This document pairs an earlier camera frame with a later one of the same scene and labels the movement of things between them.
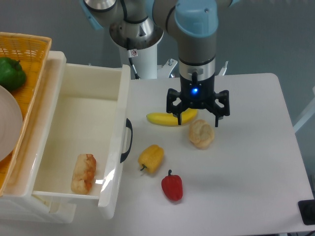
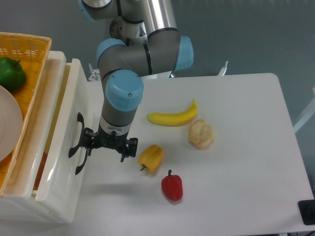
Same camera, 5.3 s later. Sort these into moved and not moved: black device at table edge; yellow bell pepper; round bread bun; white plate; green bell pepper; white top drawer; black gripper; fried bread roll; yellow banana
Moved: black gripper; white top drawer; fried bread roll
Not moved: yellow banana; round bread bun; black device at table edge; green bell pepper; white plate; yellow bell pepper
